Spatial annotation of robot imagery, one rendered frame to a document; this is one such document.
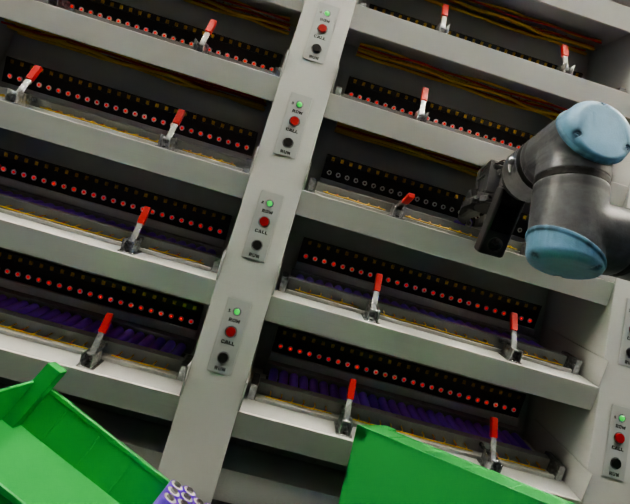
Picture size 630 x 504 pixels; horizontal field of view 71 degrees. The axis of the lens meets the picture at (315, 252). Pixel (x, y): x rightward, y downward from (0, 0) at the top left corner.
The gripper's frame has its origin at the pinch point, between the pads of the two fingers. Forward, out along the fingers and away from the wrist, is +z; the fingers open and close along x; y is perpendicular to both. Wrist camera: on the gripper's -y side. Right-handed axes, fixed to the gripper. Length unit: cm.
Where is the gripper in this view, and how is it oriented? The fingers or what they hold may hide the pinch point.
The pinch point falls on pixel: (468, 223)
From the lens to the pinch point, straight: 95.7
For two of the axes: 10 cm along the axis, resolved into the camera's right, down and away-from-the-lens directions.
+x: -9.6, -2.8, -0.5
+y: 2.6, -9.4, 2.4
